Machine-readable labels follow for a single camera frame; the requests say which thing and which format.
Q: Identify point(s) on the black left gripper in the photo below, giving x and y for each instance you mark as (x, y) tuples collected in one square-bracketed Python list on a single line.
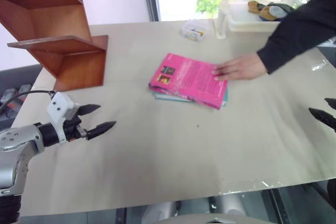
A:
[(72, 128)]

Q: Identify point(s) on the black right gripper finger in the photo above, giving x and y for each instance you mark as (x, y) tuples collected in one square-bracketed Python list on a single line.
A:
[(331, 102), (324, 117)]

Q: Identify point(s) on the pink book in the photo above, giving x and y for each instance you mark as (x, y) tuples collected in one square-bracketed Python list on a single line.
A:
[(189, 79)]

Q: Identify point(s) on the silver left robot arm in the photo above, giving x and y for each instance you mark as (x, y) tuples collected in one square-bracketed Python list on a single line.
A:
[(15, 140)]

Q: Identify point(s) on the person's black-sleeved forearm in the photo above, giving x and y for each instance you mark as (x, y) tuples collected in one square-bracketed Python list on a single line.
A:
[(302, 27)]

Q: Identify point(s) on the teal book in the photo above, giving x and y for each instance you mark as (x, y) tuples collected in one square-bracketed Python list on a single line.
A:
[(170, 98)]

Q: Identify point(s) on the brown wooden zigzag bookshelf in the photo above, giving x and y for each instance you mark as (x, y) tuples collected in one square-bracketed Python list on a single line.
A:
[(50, 32)]

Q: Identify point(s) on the grey robot torso top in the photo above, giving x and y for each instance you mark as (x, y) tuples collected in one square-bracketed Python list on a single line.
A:
[(204, 219)]

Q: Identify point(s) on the person's bare hand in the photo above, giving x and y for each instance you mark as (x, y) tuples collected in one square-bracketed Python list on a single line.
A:
[(241, 69)]

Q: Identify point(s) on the grey blue plush toy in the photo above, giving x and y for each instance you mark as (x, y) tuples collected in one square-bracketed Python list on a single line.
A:
[(279, 10)]

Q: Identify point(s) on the brown plush toy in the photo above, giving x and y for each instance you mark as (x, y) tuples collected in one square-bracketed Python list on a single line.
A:
[(258, 9)]

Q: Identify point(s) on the white plastic basket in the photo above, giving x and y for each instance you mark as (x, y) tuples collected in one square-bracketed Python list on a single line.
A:
[(239, 15)]

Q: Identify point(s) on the clear plastic box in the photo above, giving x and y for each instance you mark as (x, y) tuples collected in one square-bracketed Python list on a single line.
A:
[(194, 30)]

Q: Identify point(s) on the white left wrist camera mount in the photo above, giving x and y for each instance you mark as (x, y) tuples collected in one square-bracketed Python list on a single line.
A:
[(61, 104)]

